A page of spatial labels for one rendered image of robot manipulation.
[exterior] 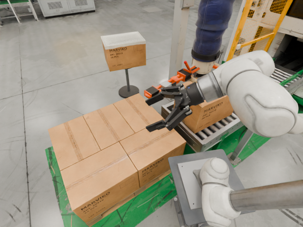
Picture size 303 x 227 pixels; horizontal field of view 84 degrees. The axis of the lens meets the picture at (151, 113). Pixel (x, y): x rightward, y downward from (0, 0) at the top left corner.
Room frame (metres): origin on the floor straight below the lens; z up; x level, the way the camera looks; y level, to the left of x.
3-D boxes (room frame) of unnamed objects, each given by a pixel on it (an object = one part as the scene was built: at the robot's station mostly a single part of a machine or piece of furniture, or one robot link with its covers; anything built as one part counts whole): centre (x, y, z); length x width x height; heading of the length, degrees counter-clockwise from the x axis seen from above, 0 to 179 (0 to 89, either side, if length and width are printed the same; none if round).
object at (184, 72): (1.19, -0.26, 1.28); 0.10 x 0.08 x 0.06; 43
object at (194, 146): (1.27, -0.33, 0.48); 0.70 x 0.03 x 0.15; 34
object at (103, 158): (1.15, 0.40, 0.34); 1.20 x 1.00 x 0.40; 124
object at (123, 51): (2.62, 0.44, 0.82); 0.60 x 0.40 x 0.40; 110
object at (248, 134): (1.17, -1.09, 0.50); 0.07 x 0.07 x 1.00; 34
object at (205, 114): (1.48, -0.62, 0.75); 0.60 x 0.40 x 0.40; 121
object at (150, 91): (0.96, 0.00, 1.28); 0.08 x 0.07 x 0.05; 133
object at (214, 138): (1.65, -1.48, 0.50); 2.31 x 0.05 x 0.19; 124
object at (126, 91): (2.62, 0.44, 0.31); 0.40 x 0.40 x 0.62
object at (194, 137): (1.27, -0.33, 0.58); 0.70 x 0.03 x 0.06; 34
